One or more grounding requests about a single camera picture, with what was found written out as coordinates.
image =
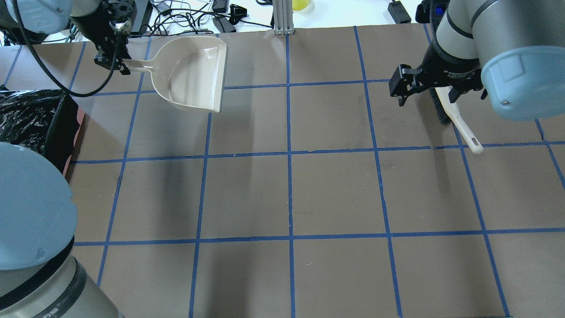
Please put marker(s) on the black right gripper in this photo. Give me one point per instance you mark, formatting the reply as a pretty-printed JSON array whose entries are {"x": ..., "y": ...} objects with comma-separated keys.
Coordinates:
[{"x": 450, "y": 70}]

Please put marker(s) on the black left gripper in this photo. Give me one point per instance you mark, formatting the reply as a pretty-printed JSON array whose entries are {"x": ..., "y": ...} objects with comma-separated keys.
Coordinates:
[{"x": 107, "y": 32}]

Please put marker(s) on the white hand brush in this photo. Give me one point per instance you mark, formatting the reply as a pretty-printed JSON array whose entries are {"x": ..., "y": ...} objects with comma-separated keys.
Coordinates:
[{"x": 449, "y": 112}]

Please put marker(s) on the beige plastic dustpan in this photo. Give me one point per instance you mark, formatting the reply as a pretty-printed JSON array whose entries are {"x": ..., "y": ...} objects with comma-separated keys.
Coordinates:
[{"x": 188, "y": 73}]

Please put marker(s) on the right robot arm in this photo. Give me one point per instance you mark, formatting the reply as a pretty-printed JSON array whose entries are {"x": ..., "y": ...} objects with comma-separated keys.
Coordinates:
[{"x": 513, "y": 50}]

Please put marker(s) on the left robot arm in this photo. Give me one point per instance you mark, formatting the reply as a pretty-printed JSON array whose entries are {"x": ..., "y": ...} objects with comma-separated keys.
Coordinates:
[{"x": 40, "y": 278}]

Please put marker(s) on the black lined trash bin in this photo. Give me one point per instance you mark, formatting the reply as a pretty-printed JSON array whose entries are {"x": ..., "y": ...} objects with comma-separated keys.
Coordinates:
[{"x": 47, "y": 121}]

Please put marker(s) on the black power adapter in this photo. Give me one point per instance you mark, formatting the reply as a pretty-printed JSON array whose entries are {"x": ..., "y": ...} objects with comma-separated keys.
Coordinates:
[{"x": 398, "y": 12}]

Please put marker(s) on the aluminium frame post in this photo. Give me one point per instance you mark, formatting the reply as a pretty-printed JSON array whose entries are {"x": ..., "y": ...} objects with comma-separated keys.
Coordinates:
[{"x": 283, "y": 17}]

